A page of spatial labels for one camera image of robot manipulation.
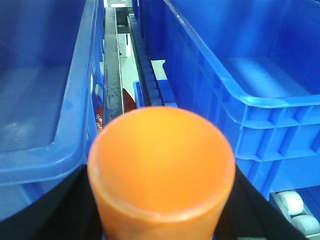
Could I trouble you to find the red package with white text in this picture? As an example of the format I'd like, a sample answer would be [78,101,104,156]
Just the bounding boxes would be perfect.
[95,88,137,133]

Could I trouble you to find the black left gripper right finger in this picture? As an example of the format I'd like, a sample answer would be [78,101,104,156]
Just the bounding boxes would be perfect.
[213,168,306,240]

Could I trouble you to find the blue bin left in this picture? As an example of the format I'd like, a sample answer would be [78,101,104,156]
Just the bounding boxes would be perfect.
[0,0,105,220]

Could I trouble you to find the blue bin right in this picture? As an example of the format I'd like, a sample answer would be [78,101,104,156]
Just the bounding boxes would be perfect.
[133,0,320,197]

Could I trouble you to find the orange cylindrical capacitor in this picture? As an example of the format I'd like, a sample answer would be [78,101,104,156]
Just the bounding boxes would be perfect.
[87,106,236,240]

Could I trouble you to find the blue bin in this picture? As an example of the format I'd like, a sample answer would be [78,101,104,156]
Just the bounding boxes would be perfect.
[0,0,105,220]
[133,0,320,197]

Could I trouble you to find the steel shelf divider rail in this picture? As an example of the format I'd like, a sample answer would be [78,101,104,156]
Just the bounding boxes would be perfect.
[103,7,124,125]

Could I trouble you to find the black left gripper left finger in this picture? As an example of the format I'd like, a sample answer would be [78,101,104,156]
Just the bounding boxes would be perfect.
[0,165,105,240]

